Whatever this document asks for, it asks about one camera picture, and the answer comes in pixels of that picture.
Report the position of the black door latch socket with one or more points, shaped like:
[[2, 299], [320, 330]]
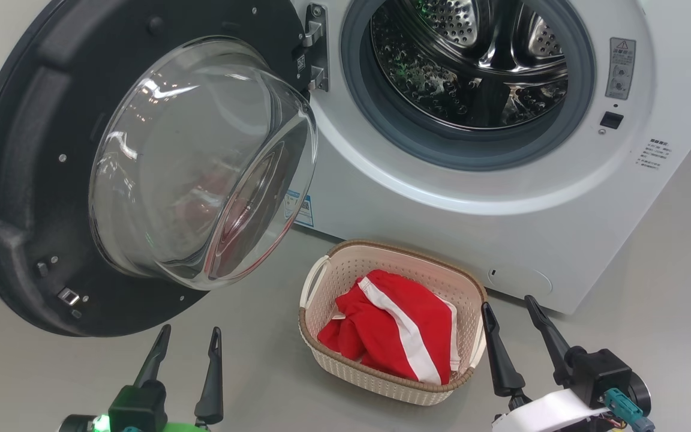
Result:
[[611, 120]]

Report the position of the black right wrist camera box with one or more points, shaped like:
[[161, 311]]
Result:
[[600, 372]]

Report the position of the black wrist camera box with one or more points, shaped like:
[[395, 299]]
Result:
[[138, 408], [600, 372]]

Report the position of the blue energy label sticker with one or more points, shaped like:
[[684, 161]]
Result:
[[303, 210]]

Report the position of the metal door hinge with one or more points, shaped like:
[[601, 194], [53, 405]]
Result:
[[317, 48]]

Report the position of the black round washing machine door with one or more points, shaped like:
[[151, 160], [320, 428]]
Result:
[[33, 180]]

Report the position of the white washing machine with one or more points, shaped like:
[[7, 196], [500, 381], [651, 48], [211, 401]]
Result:
[[501, 228]]

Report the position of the red white striped garment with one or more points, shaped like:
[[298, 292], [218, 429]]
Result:
[[381, 336]]

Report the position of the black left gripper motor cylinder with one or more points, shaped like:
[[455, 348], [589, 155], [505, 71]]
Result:
[[75, 425]]

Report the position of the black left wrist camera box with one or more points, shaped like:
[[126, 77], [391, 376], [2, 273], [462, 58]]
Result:
[[138, 408]]

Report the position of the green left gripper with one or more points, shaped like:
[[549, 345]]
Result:
[[186, 428]]

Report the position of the steel washing machine drum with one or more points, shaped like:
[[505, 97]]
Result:
[[471, 66]]

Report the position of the grey warning label sticker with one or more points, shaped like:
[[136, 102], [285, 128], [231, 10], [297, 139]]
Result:
[[620, 69]]

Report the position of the round drain filter cover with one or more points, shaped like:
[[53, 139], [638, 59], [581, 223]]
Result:
[[519, 281]]

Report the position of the cream perforated laundry basket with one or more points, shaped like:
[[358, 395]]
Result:
[[345, 270]]

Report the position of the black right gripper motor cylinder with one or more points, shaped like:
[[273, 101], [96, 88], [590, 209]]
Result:
[[641, 393]]

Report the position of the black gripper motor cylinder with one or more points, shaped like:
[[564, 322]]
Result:
[[641, 393], [75, 425]]

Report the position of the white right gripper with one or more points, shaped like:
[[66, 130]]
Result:
[[549, 414]]

